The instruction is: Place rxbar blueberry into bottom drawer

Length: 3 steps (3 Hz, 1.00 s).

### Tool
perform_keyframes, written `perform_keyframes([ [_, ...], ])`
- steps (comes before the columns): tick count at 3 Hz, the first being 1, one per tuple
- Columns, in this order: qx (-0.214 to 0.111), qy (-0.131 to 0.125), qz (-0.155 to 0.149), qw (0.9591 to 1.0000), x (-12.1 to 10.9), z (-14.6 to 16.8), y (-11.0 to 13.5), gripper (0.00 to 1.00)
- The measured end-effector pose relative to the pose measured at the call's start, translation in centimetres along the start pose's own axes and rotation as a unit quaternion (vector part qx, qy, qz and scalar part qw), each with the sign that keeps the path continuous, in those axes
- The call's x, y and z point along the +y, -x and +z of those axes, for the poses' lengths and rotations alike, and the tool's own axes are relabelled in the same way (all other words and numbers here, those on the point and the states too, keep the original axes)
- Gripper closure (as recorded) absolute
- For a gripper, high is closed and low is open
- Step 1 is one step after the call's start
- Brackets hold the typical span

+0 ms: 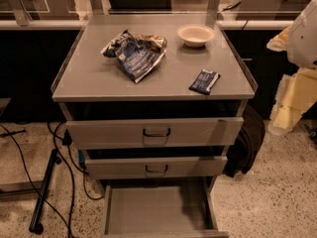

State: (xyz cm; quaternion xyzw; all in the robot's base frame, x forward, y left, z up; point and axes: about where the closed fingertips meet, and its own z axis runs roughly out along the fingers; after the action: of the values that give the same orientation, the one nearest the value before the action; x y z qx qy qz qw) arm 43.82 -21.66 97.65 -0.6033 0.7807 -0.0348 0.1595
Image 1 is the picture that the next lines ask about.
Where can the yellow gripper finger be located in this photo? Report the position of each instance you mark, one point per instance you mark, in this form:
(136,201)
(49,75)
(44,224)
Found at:
(299,96)
(279,42)

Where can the blue rxbar blueberry bar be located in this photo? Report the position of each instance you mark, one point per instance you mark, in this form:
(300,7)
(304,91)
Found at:
(204,82)

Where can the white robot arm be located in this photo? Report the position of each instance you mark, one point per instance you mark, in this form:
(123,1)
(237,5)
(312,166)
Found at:
(302,43)

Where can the grey drawer cabinet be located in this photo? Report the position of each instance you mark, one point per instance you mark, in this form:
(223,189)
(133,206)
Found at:
(90,88)

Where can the grey middle drawer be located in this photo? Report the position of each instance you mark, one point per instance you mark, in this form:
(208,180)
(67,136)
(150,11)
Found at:
(151,168)

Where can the grey drawer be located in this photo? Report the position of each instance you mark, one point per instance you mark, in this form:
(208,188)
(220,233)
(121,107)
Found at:
(151,168)
(167,211)
(152,133)

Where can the grey bottom drawer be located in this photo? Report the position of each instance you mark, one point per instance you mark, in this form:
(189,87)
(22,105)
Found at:
(167,211)

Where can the grey top drawer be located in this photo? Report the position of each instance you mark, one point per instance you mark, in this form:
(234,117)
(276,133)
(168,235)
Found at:
(152,133)

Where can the white bowl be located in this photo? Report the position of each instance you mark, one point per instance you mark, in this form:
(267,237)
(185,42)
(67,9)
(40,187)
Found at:
(195,35)

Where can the black backpack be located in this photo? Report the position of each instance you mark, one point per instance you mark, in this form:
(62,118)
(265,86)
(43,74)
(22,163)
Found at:
(242,154)

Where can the blue crumpled chip bag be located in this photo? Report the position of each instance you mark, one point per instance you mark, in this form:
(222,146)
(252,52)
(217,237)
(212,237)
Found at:
(138,54)

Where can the black bin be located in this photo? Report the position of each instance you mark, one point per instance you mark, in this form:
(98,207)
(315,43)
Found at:
(140,5)

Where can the black stand leg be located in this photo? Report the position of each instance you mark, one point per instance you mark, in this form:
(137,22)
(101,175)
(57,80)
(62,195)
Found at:
(36,226)

